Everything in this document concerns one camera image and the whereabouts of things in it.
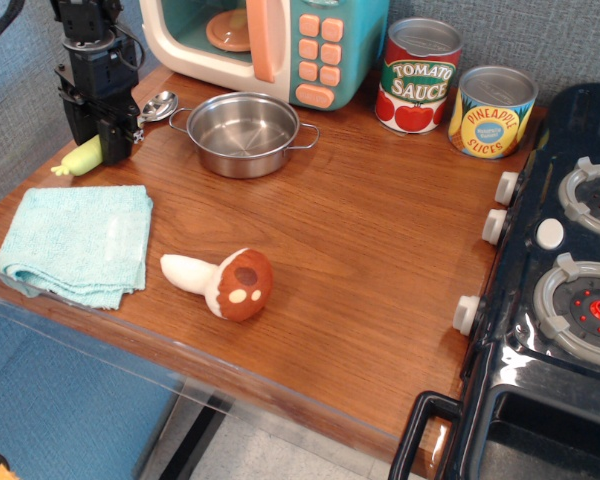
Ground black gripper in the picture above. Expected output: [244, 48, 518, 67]
[56, 42, 141, 166]

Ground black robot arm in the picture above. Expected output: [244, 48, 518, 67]
[52, 1, 145, 165]

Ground light blue folded cloth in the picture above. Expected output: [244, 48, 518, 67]
[0, 185, 153, 310]

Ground plush brown mushroom toy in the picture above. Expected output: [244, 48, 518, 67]
[160, 248, 273, 322]

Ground teal toy microwave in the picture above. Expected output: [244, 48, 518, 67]
[140, 1, 389, 111]

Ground clear acrylic table guard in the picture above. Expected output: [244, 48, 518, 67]
[0, 278, 389, 479]

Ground tomato sauce can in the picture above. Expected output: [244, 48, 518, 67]
[375, 17, 463, 134]

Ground pineapple slices can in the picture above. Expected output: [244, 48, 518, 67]
[448, 65, 538, 159]

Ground black toy stove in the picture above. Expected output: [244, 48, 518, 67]
[390, 83, 600, 479]

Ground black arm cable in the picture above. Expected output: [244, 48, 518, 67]
[110, 22, 146, 79]

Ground steel pot with handles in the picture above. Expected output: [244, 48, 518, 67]
[169, 92, 321, 180]

